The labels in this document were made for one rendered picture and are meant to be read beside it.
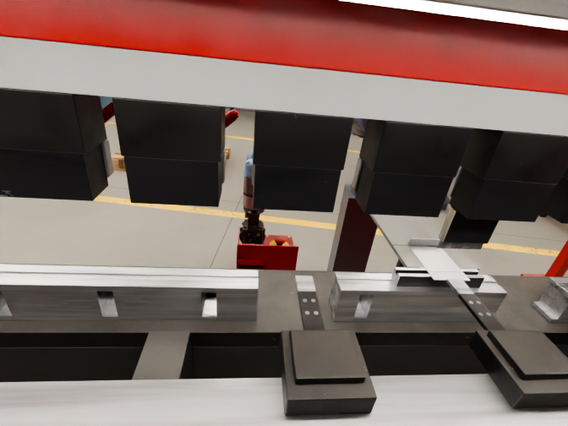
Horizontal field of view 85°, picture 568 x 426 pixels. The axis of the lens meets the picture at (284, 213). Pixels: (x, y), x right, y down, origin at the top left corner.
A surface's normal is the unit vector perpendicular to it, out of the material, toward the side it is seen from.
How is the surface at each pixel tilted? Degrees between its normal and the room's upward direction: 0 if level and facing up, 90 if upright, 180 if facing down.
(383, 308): 90
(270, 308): 0
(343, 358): 0
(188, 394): 0
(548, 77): 90
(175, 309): 90
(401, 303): 90
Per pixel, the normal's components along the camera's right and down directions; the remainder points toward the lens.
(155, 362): 0.10, -0.87
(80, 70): 0.08, 0.48
